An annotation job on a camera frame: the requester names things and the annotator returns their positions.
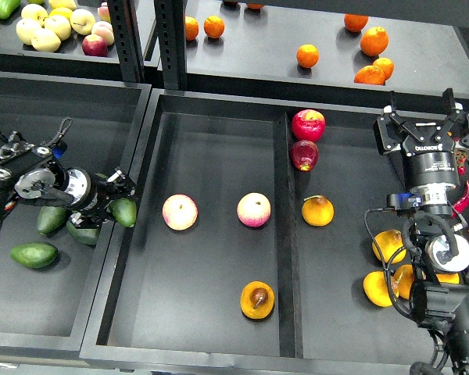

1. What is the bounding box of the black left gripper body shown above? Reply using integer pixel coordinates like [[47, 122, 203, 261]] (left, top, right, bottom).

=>
[[77, 171, 109, 212]]

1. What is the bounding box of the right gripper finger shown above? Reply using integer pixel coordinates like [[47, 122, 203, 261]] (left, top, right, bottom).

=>
[[373, 91, 421, 155], [432, 88, 469, 148]]

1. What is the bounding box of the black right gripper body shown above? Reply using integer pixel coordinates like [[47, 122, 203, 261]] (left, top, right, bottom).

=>
[[402, 121, 458, 191]]

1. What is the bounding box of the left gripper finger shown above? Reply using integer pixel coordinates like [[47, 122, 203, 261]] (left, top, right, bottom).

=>
[[68, 209, 113, 229], [102, 167, 136, 200]]

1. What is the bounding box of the dark green avocado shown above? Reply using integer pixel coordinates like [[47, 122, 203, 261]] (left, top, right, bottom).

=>
[[109, 198, 137, 227]]

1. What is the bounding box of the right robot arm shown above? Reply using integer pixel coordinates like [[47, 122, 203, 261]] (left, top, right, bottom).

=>
[[373, 89, 469, 374]]

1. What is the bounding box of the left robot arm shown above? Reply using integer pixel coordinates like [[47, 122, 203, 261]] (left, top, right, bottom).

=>
[[0, 117, 137, 231]]

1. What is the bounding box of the green avocado middle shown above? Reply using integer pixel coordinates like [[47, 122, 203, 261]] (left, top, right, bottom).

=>
[[66, 221, 100, 246]]

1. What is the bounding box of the green avocado far left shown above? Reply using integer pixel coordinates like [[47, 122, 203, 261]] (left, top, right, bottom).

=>
[[9, 242, 58, 269]]

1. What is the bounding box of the yellow pear right upper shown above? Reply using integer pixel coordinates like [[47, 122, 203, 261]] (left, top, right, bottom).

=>
[[372, 229, 403, 263]]

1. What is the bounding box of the yellow pear far right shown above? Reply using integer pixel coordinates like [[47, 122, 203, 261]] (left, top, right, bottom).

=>
[[436, 273, 460, 284]]

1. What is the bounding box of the yellow pear middle right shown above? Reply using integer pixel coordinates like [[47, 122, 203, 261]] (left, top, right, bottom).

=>
[[394, 264, 415, 300]]

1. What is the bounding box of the yellow pear right lower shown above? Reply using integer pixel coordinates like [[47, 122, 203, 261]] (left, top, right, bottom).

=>
[[363, 270, 392, 307]]

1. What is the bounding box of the cherry tomato bunch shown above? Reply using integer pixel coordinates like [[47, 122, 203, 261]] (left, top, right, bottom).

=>
[[455, 150, 468, 176]]

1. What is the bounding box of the orange on shelf lower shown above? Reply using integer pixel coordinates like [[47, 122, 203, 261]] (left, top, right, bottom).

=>
[[354, 65, 386, 85]]

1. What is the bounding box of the red chili pepper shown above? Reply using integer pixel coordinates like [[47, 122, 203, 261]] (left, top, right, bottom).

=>
[[452, 180, 469, 216]]

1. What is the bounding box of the orange on shelf small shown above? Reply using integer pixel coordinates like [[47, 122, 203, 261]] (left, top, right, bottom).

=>
[[373, 57, 395, 80]]

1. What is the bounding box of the pink yellow apple left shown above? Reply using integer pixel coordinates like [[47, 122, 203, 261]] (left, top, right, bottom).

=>
[[162, 194, 198, 230]]

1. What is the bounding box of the pink yellow apple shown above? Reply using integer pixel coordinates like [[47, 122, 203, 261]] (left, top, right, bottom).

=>
[[237, 192, 271, 227], [162, 194, 198, 230]]

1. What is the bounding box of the bright red apple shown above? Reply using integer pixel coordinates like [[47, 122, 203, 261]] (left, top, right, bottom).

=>
[[292, 109, 326, 142]]

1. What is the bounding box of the large orange on shelf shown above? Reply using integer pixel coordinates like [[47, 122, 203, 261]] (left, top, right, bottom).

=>
[[360, 27, 389, 57]]

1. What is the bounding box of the dark red apple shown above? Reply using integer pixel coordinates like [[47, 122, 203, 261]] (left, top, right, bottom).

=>
[[290, 140, 319, 172]]

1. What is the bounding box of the orange on shelf centre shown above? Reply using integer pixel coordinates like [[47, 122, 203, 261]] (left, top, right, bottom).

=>
[[296, 44, 320, 69]]

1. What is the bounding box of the black left tray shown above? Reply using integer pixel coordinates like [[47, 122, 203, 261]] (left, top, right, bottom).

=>
[[0, 73, 151, 362]]

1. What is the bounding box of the black tray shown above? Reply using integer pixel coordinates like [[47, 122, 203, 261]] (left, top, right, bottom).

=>
[[81, 93, 433, 374], [0, 73, 151, 362]]

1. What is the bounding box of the orange on shelf top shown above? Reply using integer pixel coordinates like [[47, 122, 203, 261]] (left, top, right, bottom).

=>
[[343, 14, 369, 33]]

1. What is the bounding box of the pink yellow apple middle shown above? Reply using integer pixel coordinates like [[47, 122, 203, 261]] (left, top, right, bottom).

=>
[[237, 192, 271, 227]]

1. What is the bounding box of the black centre tray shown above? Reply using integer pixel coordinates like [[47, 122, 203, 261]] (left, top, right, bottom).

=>
[[81, 93, 433, 374]]

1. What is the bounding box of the red apple on shelf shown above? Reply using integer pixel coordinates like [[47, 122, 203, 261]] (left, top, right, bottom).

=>
[[82, 34, 109, 57]]

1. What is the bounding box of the pink peach on shelf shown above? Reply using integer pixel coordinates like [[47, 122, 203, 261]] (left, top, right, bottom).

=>
[[91, 21, 115, 46]]

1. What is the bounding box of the pale yellow apple front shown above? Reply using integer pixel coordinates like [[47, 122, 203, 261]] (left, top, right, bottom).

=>
[[31, 28, 61, 52]]

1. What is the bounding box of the pale yellow apple right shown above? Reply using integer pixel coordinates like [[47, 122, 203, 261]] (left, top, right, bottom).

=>
[[70, 9, 95, 35]]

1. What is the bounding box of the pale yellow apple centre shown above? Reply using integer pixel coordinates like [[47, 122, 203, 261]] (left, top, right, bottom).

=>
[[44, 15, 72, 41]]

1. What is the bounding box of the orange on shelf left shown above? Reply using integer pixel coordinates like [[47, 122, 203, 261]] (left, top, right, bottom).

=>
[[184, 16, 199, 41]]

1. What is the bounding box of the black shelf post left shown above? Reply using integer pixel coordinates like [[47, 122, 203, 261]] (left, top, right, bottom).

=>
[[107, 0, 145, 83]]

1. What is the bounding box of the black shelf post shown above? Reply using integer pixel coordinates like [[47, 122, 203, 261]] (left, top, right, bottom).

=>
[[107, 0, 145, 83], [154, 0, 187, 91]]

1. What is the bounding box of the black shelf post right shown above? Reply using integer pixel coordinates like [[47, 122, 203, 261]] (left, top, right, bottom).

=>
[[154, 0, 187, 91]]

